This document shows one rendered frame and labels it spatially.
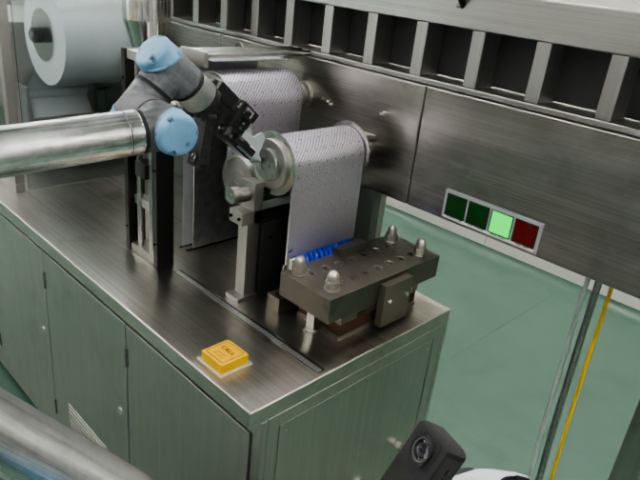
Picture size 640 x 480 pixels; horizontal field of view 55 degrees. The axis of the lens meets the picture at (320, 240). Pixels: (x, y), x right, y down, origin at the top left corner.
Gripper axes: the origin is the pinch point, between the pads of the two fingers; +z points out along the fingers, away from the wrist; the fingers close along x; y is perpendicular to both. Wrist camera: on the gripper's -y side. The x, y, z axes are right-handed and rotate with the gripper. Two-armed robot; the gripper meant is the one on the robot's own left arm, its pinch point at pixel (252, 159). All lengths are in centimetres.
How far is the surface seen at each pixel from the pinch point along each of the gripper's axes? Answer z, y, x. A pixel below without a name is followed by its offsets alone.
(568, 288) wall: 285, 79, 14
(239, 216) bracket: 6.5, -11.9, 0.2
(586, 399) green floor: 212, 15, -40
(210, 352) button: 5.2, -39.7, -16.4
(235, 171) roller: 7.4, -2.6, 10.7
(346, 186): 22.8, 9.3, -8.2
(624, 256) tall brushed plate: 31, 20, -70
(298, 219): 14.7, -4.9, -8.2
